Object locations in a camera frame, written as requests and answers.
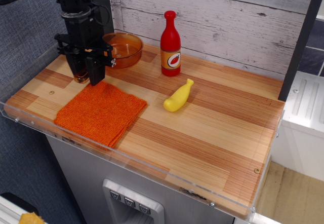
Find yellow toy banana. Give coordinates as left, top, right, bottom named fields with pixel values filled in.
left=163, top=79, right=194, bottom=112

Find dark left vertical post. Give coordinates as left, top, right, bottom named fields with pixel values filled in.
left=91, top=0, right=114, bottom=34

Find clear acrylic table guard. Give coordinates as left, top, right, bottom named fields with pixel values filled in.
left=4, top=45, right=284, bottom=219

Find dark vertical post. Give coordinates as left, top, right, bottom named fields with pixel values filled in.
left=91, top=0, right=114, bottom=34
left=278, top=0, right=322, bottom=102

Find silver water dispenser panel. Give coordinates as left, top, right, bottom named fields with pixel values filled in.
left=102, top=179, right=165, bottom=223

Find orange knitted cloth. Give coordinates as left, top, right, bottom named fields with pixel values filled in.
left=54, top=82, right=147, bottom=148

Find amber plastic measuring cup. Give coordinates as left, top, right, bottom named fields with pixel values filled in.
left=67, top=32, right=143, bottom=84

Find yellow object at corner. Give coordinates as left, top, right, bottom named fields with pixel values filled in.
left=18, top=212, right=45, bottom=224

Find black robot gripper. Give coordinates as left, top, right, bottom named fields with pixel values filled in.
left=55, top=11, right=116, bottom=86

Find red hot sauce bottle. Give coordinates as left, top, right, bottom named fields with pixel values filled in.
left=160, top=11, right=181, bottom=77

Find dark right vertical post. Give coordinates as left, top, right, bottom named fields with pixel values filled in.
left=278, top=0, right=322, bottom=102

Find silver toy fridge cabinet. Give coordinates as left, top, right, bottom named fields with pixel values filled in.
left=48, top=137, right=234, bottom=223

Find white toy sink counter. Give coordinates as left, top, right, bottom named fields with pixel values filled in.
left=271, top=72, right=323, bottom=180

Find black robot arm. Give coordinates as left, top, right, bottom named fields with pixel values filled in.
left=55, top=0, right=116, bottom=86

